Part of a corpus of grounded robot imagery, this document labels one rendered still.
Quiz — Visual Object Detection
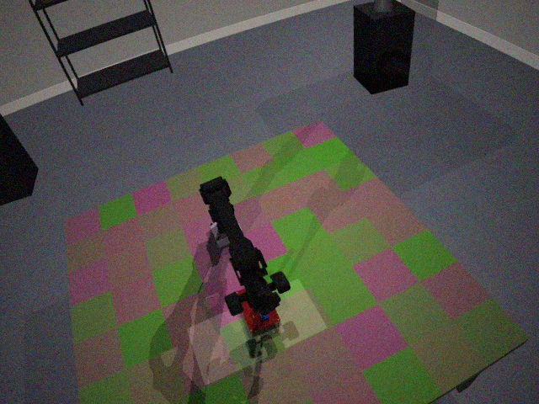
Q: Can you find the red circuit board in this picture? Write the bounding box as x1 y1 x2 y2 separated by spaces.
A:
236 288 280 334

